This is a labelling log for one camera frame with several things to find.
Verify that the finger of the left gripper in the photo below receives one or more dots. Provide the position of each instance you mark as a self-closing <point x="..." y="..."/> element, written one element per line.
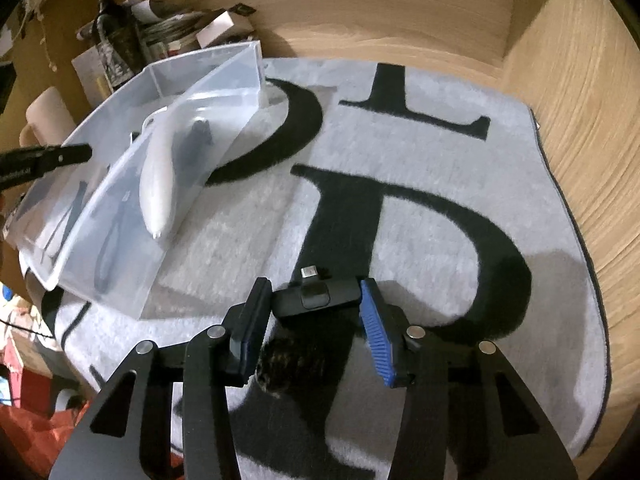
<point x="25" y="165"/>

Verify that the clear plastic storage bin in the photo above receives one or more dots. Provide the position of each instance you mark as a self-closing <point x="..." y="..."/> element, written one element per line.
<point x="101" y="229"/>

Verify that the grey rug with letters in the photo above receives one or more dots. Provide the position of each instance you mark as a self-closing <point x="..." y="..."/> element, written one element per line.
<point x="436" y="189"/>

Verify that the black usb adapter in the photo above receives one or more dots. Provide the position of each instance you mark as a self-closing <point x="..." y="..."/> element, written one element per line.
<point x="313" y="292"/>

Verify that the dark wine bottle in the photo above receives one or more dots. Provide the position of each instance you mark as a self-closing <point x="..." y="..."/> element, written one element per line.
<point x="115" y="33"/>

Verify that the cream cylindrical speaker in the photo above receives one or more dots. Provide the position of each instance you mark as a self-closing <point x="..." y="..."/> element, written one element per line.
<point x="49" y="121"/>

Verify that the white handwritten note paper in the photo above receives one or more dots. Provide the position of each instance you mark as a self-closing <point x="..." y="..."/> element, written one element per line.
<point x="92" y="77"/>

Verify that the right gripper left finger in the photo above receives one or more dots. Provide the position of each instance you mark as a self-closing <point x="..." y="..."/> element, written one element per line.
<point x="163" y="414"/>

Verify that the black gold perforated ball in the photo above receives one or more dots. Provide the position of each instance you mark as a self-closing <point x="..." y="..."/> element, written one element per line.
<point x="276" y="365"/>

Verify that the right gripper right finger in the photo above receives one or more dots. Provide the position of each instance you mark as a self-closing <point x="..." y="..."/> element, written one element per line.
<point x="463" y="402"/>

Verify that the white handheld massager device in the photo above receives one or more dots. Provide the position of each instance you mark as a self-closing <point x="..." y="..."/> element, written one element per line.
<point x="178" y="153"/>

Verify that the stack of books papers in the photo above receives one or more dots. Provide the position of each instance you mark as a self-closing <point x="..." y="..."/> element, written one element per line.
<point x="166" y="30"/>

